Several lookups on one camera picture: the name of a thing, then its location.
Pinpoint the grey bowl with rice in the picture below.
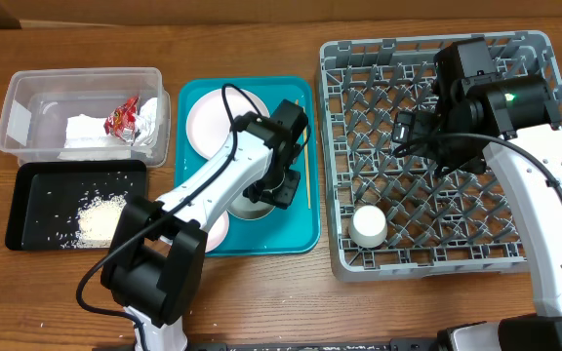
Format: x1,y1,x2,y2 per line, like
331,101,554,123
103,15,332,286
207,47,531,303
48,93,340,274
227,196,274,220

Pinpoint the small white cup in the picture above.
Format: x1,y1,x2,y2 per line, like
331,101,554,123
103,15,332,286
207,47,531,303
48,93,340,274
349,205,387,249

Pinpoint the teal plastic serving tray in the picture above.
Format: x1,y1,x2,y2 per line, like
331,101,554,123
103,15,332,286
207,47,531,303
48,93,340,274
174,76,321,256

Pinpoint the large white plate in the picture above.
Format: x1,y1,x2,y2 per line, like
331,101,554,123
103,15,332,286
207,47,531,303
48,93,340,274
185,88,269,160

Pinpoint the small pink plate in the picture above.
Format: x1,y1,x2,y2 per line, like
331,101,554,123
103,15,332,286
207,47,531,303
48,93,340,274
205,212,229,253

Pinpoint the right wooden chopstick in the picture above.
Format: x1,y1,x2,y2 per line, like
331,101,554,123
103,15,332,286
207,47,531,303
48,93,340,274
302,123,311,210

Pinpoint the white napkin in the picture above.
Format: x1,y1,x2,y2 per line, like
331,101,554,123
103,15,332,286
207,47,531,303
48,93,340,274
58,96,160,161

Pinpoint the black rectangular tray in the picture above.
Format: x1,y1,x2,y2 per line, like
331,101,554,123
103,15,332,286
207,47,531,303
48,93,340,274
5,160,148,251

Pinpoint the pile of rice grains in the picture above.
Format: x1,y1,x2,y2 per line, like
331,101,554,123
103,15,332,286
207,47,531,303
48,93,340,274
45,171,138,249

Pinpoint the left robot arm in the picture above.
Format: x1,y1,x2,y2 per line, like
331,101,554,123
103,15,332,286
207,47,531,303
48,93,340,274
100,99,309,350

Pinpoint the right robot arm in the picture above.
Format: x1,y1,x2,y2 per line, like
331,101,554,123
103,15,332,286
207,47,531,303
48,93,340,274
392,38,562,350

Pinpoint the red foil snack wrapper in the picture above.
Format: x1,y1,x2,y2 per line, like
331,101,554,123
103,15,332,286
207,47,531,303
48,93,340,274
103,96,140,144

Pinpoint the grey dishwasher rack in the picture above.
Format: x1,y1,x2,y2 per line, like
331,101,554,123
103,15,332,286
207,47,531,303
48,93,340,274
315,29,562,283

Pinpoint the clear plastic waste bin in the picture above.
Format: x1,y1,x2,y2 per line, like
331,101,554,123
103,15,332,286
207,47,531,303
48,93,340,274
0,67,172,168

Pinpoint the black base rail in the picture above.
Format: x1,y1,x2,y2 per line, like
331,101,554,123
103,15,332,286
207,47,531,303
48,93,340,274
93,321,506,351

